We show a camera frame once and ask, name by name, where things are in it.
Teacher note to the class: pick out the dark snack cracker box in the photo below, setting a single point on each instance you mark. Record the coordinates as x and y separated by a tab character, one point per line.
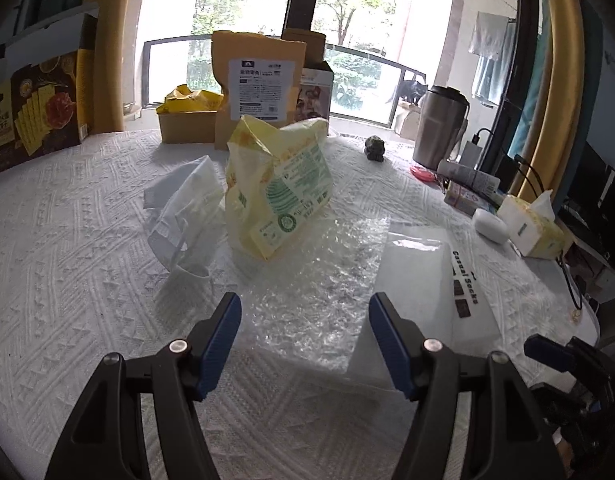
46	85

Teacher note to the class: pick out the white lace tablecloth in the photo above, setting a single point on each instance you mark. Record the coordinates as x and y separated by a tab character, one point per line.
78	280

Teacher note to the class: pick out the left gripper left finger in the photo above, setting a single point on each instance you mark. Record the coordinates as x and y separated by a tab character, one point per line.
104	435

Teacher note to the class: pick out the red round lid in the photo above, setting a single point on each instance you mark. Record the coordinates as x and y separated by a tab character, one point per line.
423	174

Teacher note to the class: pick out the yellow green printed bag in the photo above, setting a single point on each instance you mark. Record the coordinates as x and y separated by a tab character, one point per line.
277	179

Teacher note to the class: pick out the bubble wrap sheet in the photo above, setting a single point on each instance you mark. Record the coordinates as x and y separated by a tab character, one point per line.
308	303

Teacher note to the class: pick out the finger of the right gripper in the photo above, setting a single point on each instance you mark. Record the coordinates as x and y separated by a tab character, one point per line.
548	352

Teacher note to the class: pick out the yellow tissue box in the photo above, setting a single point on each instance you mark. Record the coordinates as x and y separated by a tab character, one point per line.
532	226

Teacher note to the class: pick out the white earbuds case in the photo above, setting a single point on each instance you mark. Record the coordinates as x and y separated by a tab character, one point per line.
490	226

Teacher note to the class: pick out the colourful holographic small box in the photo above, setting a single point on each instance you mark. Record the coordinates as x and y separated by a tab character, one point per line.
465	201

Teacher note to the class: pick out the small photo printed carton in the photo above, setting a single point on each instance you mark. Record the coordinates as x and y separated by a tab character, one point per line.
315	93

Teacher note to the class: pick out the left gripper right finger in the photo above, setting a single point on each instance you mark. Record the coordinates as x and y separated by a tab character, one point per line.
507	437

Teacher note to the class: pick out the white power adapter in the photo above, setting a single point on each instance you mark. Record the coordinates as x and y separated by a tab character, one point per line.
471	154

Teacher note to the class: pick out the clear plastic bag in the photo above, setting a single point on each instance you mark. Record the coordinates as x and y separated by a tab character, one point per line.
186	217

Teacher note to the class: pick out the yellow curtain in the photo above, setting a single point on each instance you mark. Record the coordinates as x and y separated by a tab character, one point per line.
115	53
563	90

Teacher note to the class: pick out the small cardboard box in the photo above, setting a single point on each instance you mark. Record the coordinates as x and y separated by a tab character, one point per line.
188	116

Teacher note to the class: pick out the white tube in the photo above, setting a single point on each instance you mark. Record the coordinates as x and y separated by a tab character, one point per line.
477	180

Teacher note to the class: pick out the white socks package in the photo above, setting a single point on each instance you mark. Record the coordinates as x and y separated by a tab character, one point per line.
430	282

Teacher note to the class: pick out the kraft paper pouch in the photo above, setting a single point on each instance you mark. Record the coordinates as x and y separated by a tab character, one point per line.
259	76

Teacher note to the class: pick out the steel thermos tumbler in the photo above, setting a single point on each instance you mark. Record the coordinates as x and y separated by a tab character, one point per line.
443	120

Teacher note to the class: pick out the small dark figurine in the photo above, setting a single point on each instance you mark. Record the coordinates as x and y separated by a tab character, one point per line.
375	149

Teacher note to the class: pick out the grey cat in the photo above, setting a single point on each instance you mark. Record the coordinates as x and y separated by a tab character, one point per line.
411	91

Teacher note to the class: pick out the left yellow curtain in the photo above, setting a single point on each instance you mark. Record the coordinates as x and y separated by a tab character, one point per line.
115	53

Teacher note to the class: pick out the right yellow curtain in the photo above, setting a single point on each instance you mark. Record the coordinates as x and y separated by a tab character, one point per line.
563	90

